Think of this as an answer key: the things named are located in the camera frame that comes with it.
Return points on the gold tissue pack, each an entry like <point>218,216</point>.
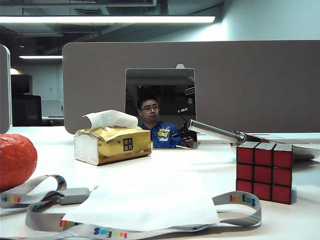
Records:
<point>125,147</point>

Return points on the white tissue sheet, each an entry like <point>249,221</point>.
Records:
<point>110,118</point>
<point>150,200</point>

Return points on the standing metal mirror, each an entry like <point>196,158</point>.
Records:
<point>160,80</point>

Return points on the silver metal spatula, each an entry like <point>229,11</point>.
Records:
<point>212,130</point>

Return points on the wide brown desk partition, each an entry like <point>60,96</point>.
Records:
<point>250,87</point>

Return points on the white background desk panel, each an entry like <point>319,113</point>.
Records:
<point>51,107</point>

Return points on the red Rubik's cube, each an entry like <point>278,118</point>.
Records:
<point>263,172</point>

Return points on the long ceiling light bar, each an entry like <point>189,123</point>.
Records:
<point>100,19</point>

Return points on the black office chair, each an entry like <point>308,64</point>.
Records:
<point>27,112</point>

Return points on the short ceiling light bar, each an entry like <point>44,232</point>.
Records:
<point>40,57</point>

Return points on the orange crinkled plastic object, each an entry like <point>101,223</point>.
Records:
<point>15,160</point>

